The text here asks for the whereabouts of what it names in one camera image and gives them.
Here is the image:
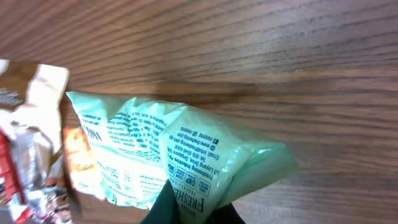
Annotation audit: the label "orange Kleenex tissue pack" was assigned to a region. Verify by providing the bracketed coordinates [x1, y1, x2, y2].
[62, 126, 106, 200]

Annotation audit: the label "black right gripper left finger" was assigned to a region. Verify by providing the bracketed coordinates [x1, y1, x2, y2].
[140, 180, 180, 224]

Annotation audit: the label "mint green wipes pack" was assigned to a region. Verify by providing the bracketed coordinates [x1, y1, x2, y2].
[67, 91, 298, 223]

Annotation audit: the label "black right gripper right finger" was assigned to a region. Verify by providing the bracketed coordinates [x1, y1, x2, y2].
[206, 203, 246, 224]

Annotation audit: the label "brown snack packets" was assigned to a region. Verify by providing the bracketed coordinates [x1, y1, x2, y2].
[1, 59, 72, 224]

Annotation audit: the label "red snack packet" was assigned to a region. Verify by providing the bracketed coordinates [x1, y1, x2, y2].
[1, 131, 33, 224]

